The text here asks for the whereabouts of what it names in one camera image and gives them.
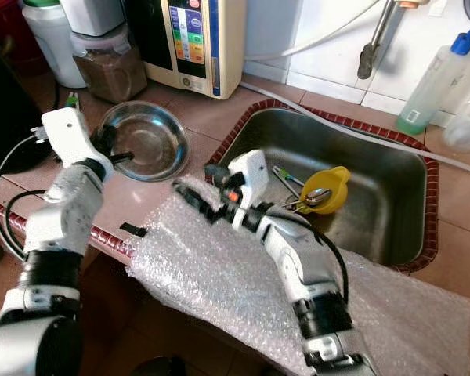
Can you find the white plastic jug green lid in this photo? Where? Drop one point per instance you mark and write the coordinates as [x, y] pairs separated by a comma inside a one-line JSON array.
[[48, 47]]

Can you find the small black clip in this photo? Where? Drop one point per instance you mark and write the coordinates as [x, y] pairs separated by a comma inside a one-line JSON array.
[[133, 229]]

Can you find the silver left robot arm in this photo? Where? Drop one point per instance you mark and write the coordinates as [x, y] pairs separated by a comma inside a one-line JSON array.
[[63, 219]]

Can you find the metal faucet spout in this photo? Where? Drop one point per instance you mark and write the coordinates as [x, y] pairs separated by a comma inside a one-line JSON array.
[[366, 61]]

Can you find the black robot foot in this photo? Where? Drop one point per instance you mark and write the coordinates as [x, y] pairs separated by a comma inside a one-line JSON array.
[[157, 368]]

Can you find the clear jar brown powder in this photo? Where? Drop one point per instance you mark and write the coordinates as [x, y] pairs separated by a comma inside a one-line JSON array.
[[113, 78]]

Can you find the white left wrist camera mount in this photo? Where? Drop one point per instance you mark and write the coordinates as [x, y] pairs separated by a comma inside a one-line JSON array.
[[70, 133]]

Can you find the clear bubble wrap sheet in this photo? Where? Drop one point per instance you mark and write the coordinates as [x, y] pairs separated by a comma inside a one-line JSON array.
[[211, 282]]

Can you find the cream water ionizer appliance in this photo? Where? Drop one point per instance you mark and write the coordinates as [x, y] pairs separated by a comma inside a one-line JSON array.
[[157, 39]]

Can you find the stainless steel bowl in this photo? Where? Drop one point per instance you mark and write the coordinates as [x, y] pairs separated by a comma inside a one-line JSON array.
[[157, 141]]

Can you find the grey plastic container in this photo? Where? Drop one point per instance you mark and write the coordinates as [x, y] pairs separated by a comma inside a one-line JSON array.
[[90, 17]]

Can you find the yellow plastic bowl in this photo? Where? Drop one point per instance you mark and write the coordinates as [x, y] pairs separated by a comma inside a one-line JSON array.
[[337, 180]]

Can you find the clear bottle green liquid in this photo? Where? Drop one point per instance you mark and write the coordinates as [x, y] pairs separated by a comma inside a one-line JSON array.
[[427, 90]]

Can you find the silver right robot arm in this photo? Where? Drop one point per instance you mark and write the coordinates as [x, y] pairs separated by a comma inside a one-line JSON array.
[[298, 258]]

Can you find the metal spoon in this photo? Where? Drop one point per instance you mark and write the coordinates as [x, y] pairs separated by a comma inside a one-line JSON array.
[[317, 196]]

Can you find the stainless steel sink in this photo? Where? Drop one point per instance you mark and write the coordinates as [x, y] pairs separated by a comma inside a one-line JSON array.
[[376, 157]]

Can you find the red container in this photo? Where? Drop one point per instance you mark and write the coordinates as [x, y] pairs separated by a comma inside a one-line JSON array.
[[4, 31]]

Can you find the clear plastic cup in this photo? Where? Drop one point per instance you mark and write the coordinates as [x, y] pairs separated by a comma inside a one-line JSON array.
[[464, 129]]

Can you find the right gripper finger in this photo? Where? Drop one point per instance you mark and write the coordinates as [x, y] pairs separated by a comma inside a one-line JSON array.
[[219, 174], [197, 201]]

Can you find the white training chopsticks green connector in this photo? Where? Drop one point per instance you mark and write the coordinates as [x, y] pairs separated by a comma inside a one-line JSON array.
[[282, 174]]

